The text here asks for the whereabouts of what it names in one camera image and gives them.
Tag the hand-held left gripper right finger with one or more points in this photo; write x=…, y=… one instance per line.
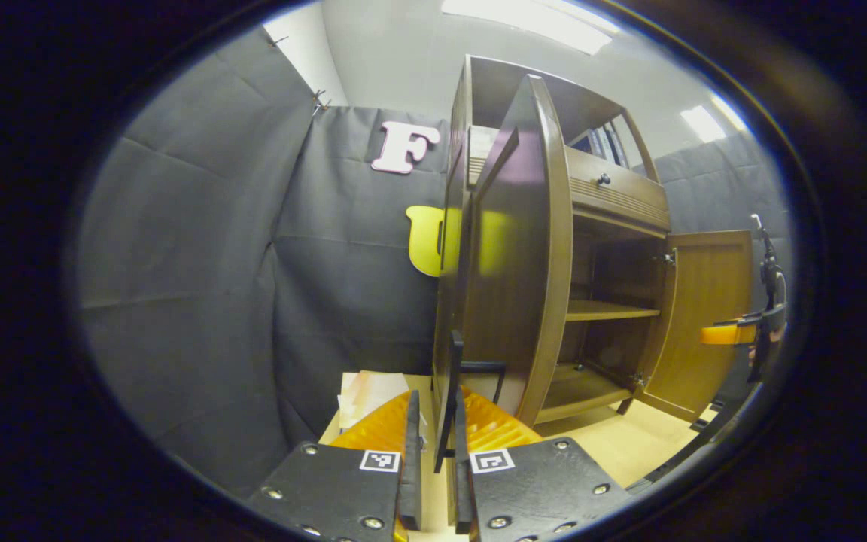
x=462, y=482

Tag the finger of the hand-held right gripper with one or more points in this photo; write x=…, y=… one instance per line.
x=727, y=335

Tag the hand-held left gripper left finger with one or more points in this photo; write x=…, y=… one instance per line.
x=411, y=467

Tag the brown wooden cabinet door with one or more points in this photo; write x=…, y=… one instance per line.
x=704, y=316
x=524, y=263

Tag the brown wooden double-door shoe cabinet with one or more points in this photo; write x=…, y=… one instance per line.
x=606, y=309

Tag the metal door hinge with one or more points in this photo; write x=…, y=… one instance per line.
x=665, y=258
x=638, y=379

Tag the stack of papers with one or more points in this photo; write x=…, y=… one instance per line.
x=369, y=391

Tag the brown wooden drawer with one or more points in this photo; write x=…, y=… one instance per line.
x=622, y=199

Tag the small ceiling light panel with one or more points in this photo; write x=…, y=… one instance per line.
x=708, y=120

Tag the dark book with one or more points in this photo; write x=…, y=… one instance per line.
x=618, y=147

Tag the blue book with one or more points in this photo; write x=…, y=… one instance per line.
x=603, y=144
x=585, y=143

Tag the black backdrop cloth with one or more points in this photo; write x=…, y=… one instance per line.
x=193, y=263

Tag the long ceiling light panel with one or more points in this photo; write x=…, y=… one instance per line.
x=531, y=22

